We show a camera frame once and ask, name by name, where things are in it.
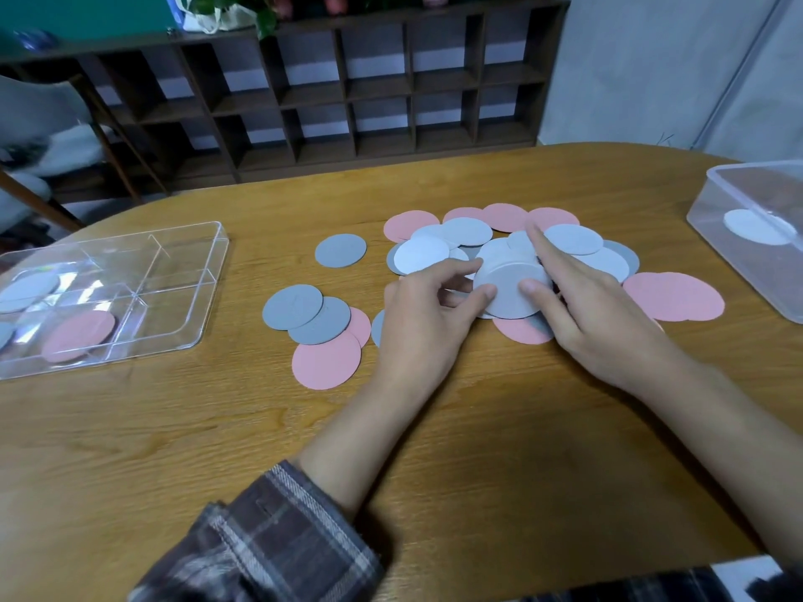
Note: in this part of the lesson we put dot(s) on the person's right hand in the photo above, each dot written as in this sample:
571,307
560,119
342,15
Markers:
602,325

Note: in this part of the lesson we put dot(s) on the person's left hand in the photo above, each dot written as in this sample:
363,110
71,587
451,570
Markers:
420,338

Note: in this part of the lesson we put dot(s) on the pile of round paper discs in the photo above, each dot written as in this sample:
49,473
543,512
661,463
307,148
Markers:
677,297

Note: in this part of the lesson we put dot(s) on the neat white paper circle stack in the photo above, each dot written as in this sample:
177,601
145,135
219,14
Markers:
511,294

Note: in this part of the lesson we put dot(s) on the white disc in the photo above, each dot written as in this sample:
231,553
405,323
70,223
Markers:
28,291
756,227

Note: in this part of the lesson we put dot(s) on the clear divided tray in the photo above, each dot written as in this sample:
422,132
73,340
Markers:
182,250

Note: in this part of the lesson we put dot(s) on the pink disc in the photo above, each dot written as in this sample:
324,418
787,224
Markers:
78,336

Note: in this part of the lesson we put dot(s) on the grey disc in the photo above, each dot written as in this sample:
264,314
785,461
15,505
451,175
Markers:
5,335

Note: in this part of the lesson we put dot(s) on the person's right forearm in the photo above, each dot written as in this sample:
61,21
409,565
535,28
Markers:
734,445

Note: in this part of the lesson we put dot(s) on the person's left forearm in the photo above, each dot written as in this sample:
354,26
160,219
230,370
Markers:
339,457

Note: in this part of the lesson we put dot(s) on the translucent plastic tub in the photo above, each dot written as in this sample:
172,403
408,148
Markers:
778,288

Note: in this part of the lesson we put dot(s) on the dark wooden cubby shelf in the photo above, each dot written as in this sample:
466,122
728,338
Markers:
379,84

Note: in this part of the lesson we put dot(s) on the white tote bag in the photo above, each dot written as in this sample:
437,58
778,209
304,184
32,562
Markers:
232,19

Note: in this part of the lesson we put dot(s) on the grey chair with wooden legs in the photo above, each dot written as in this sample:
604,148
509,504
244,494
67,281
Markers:
37,203
31,106

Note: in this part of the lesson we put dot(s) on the blue bottle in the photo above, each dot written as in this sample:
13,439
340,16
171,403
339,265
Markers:
174,6

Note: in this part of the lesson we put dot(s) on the blue packet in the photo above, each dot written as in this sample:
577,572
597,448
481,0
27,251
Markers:
34,39

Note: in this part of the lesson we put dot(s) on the grey wall pipe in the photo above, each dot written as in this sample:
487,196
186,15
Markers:
740,68

